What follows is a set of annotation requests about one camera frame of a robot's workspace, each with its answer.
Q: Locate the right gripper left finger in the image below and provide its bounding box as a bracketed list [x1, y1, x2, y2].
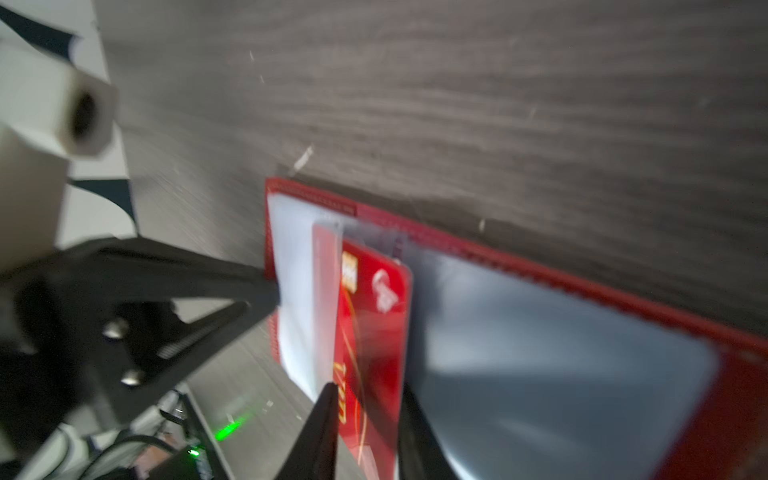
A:
[275, 382, 338, 480]

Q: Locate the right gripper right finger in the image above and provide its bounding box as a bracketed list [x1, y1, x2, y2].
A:
[397, 385, 458, 480]

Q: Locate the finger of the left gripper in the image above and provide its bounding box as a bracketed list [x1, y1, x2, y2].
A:
[1, 237, 279, 456]

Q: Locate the red leather card holder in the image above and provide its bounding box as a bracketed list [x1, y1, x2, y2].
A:
[265, 178, 767, 479]

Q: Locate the red credit card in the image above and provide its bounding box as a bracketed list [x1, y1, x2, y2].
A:
[332, 239, 413, 479]

